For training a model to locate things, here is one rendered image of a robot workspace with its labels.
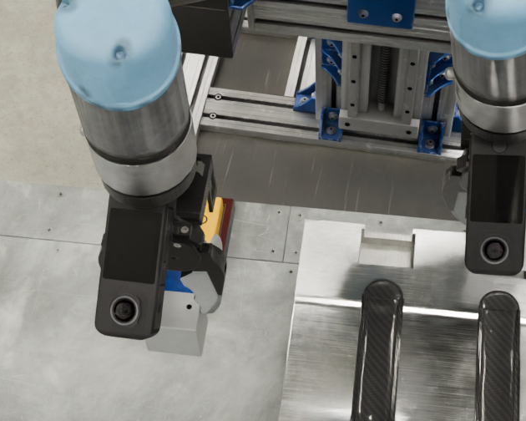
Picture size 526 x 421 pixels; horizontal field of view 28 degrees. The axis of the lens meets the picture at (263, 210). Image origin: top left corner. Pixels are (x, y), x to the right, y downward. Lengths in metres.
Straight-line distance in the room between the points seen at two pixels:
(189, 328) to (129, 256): 0.15
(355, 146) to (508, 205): 1.10
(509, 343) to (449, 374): 0.07
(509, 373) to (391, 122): 0.86
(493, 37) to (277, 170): 1.24
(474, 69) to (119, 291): 0.30
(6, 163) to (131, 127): 1.59
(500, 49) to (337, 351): 0.38
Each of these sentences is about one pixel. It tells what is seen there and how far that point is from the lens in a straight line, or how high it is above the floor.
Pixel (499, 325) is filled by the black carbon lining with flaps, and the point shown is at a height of 0.88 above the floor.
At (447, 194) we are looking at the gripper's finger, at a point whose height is 1.01.
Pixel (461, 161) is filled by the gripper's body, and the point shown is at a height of 1.07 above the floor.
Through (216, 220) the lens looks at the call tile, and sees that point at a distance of 1.10.
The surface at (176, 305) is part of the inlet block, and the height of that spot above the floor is 0.96.
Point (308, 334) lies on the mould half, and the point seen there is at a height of 0.89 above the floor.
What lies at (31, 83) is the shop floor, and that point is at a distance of 2.38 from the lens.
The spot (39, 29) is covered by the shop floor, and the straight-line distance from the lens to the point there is 2.48.
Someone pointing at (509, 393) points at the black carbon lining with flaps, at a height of 0.88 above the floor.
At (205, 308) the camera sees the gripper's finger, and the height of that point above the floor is 0.97.
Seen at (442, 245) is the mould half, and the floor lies 0.89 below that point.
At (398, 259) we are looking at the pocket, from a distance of 1.05.
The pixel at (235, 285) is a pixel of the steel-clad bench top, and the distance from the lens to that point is 1.11.
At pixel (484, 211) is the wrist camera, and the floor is 1.08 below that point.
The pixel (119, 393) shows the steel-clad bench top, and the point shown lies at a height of 0.80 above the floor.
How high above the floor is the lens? 1.77
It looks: 57 degrees down
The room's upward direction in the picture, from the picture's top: 5 degrees counter-clockwise
